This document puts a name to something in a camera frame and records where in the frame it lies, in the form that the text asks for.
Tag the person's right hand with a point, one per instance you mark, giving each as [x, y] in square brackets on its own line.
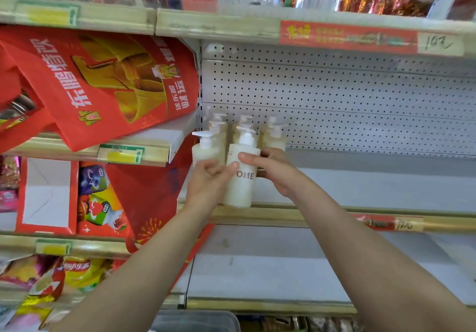
[282, 175]

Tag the person's right forearm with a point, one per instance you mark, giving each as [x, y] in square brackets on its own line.
[372, 268]

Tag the person's right thumb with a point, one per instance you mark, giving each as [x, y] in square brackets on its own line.
[253, 159]

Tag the red bag with firework print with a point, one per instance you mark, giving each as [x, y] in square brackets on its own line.
[148, 194]

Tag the white lettered pump bottle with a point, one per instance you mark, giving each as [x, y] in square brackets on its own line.
[241, 190]

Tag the pink snack packet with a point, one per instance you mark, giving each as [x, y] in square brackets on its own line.
[8, 183]

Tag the short red price strip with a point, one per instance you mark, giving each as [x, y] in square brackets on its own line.
[373, 222]

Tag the clear plastic bin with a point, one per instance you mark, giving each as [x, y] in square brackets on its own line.
[193, 322]

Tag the white handwritten price tag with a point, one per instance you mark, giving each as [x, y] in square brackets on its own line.
[440, 44]

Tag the yellow handwritten price tag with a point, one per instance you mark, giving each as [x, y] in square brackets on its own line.
[409, 224]

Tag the person's left thumb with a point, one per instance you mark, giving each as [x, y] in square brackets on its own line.
[226, 171]

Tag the pink yellow snack bag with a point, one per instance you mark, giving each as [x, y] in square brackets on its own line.
[26, 274]

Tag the long red price strip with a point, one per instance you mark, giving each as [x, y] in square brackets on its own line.
[349, 37]

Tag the beige metal shelf board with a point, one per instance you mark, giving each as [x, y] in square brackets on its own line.
[93, 247]
[160, 142]
[267, 276]
[111, 17]
[230, 26]
[372, 186]

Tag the person's left forearm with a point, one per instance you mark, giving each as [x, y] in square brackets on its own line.
[148, 268]

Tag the colourful snack gift pack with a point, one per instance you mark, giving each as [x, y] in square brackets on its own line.
[98, 205]

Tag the yellow red crisp bag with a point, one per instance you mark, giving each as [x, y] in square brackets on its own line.
[80, 272]

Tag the cluster of cream pump bottles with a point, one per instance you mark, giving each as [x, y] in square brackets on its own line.
[208, 149]

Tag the person's left hand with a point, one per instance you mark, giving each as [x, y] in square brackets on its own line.
[206, 190]

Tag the red and white carton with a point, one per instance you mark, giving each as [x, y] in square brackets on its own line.
[46, 194]

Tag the yellow green shelf label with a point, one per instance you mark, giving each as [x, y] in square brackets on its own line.
[121, 154]
[53, 248]
[46, 14]

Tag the large red gift bag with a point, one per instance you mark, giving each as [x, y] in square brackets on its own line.
[111, 82]

